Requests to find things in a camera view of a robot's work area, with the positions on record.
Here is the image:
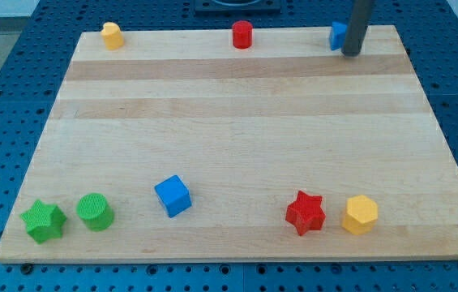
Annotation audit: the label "blue triangle block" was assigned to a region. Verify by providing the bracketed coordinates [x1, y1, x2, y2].
[328, 22, 347, 51]

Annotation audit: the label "wooden board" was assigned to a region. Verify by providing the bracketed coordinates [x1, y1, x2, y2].
[0, 25, 458, 264]

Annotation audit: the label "blue cube block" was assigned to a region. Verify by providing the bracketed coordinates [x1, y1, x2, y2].
[154, 175, 192, 218]

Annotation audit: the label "red star block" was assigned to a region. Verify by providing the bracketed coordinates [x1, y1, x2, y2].
[285, 190, 326, 236]

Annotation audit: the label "red cylinder block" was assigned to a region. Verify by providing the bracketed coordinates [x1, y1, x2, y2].
[232, 20, 253, 49]

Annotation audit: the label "green cylinder block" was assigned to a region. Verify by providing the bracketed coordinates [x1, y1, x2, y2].
[76, 193, 114, 232]

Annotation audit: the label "yellow hexagon block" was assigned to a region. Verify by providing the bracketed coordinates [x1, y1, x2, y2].
[341, 195, 379, 235]

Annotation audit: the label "yellow heart block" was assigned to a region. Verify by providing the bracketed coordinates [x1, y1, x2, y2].
[100, 22, 125, 50]

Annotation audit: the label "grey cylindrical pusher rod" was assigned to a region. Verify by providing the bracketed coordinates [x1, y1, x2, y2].
[341, 0, 375, 58]

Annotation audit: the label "green star block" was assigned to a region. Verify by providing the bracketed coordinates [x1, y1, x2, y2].
[19, 200, 66, 244]

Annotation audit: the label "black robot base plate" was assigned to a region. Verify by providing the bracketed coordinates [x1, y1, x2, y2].
[193, 0, 281, 15]

